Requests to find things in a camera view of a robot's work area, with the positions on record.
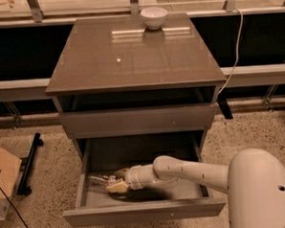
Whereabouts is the open grey middle drawer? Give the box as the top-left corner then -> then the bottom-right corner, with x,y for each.
63,131 -> 226,227

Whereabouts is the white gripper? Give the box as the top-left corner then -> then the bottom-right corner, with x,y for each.
106,165 -> 143,194

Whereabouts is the black metal stand foot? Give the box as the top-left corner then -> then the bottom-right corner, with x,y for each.
16,133 -> 44,196

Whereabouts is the grey window rail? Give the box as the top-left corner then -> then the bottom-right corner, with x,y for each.
0,63 -> 285,103

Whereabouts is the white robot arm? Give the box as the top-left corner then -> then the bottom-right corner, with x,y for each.
106,148 -> 285,228

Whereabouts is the grey drawer cabinet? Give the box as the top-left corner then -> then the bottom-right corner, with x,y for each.
46,13 -> 226,153

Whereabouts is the closed grey top drawer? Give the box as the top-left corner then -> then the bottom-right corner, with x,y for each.
59,103 -> 218,139

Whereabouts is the white cable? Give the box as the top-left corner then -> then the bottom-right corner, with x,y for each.
212,7 -> 248,96

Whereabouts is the clear plastic water bottle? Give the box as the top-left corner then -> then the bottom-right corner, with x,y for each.
88,175 -> 117,187

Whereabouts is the white ceramic bowl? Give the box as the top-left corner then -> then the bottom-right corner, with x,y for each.
140,7 -> 168,29

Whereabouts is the black cable on floor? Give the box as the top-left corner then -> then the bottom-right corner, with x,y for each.
0,175 -> 35,228

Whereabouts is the black table leg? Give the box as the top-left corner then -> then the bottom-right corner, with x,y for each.
217,93 -> 232,119

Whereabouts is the cardboard box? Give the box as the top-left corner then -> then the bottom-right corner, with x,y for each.
0,147 -> 21,221

